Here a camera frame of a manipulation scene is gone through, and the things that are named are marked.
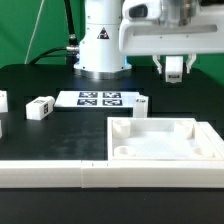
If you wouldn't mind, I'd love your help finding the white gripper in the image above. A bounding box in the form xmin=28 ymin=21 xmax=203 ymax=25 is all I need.
xmin=119 ymin=15 xmax=224 ymax=74

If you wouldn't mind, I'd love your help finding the white square tabletop part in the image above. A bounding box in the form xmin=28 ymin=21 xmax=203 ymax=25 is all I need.
xmin=107 ymin=117 xmax=224 ymax=161

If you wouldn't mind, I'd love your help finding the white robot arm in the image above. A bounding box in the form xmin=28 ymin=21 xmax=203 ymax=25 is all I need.
xmin=74 ymin=0 xmax=224 ymax=83

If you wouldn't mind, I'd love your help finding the white marker plate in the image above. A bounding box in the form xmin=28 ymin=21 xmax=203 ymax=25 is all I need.
xmin=55 ymin=91 xmax=139 ymax=108

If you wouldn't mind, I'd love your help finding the white front obstacle bar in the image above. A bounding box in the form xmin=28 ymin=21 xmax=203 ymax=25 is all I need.
xmin=0 ymin=160 xmax=224 ymax=188

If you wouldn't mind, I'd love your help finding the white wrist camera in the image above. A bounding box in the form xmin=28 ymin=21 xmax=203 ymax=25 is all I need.
xmin=122 ymin=0 xmax=162 ymax=20

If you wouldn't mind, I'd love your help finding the black thick cable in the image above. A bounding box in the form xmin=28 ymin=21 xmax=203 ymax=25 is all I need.
xmin=28 ymin=0 xmax=81 ymax=65

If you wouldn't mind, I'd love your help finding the thin white cable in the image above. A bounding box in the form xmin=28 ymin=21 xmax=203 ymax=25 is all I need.
xmin=24 ymin=0 xmax=45 ymax=65

